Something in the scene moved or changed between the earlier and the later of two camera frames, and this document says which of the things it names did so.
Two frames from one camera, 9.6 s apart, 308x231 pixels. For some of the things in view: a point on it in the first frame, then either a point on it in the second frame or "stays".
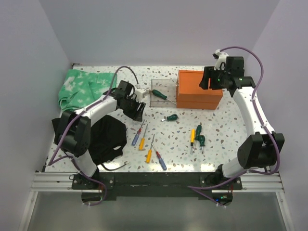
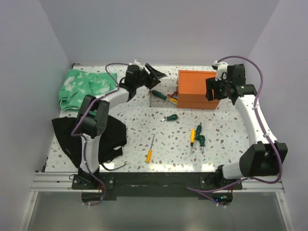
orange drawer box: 190,95 stays
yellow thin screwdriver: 149,158 stays
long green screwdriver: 156,93 stays
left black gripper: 135,114 to 151,82
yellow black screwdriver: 193,132 stays
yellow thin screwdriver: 142,142 to 173,99
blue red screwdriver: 136,136 to 175,93
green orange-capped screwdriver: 198,132 stays
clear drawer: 163,93 stays
